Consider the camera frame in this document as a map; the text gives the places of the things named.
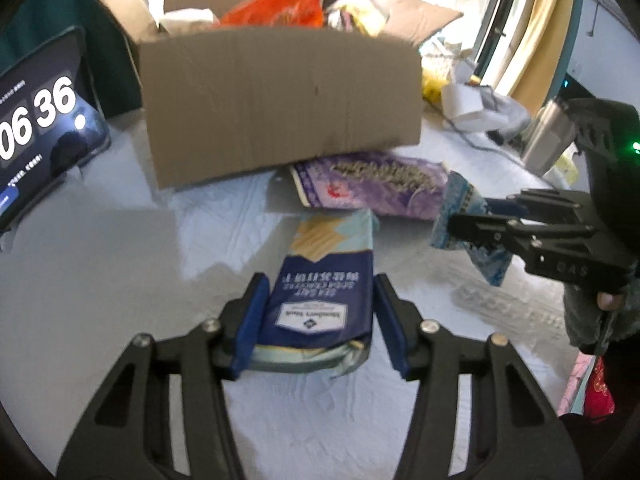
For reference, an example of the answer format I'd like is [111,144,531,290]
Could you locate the white tissue roll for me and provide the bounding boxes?
[442,82,494,122]

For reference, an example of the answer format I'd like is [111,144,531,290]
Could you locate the teal curtain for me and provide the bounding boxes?
[540,0,590,107]
[0,0,147,117]

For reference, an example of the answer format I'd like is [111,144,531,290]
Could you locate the black tablet with clock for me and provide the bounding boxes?
[0,27,112,233]

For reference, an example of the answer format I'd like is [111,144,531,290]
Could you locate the thin dark cable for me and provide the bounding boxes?
[439,114,527,162]

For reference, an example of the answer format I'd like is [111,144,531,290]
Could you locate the steel thermos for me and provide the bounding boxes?
[522,99,577,176]

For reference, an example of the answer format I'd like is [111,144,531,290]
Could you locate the white wire basket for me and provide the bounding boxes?
[420,37,477,82]

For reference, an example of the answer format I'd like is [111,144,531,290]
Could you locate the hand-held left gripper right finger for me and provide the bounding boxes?
[372,272,583,480]

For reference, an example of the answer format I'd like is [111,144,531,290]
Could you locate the small yellow packet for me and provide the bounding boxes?
[422,67,449,104]

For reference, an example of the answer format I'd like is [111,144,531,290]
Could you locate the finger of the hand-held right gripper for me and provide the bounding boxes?
[482,189,597,226]
[447,212,608,261]

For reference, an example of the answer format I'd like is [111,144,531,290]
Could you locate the red printed cloth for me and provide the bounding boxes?
[557,352,617,419]

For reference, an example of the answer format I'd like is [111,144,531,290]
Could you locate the light blue patterned packet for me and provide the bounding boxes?
[431,170,513,288]

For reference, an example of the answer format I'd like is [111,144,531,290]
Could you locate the purple snack packet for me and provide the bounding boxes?
[290,155,449,222]

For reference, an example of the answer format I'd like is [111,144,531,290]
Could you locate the dark blue cracker packet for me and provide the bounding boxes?
[250,210,379,377]

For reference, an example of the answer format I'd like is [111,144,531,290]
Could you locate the yellow black snack packet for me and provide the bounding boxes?
[325,0,392,37]

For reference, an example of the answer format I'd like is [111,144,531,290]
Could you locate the beige snack packet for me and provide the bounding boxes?
[157,7,221,37]

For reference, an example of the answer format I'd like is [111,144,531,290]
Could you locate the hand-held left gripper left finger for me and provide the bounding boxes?
[56,272,273,480]

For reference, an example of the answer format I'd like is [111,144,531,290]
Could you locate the grey cloth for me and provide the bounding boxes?
[480,90,532,147]

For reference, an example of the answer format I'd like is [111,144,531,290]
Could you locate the person's right forearm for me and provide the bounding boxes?
[564,270,640,358]

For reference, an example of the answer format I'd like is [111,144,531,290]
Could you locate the cardboard box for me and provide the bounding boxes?
[75,0,463,191]

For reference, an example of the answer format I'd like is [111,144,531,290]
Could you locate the yellow curtain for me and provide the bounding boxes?
[492,0,576,106]

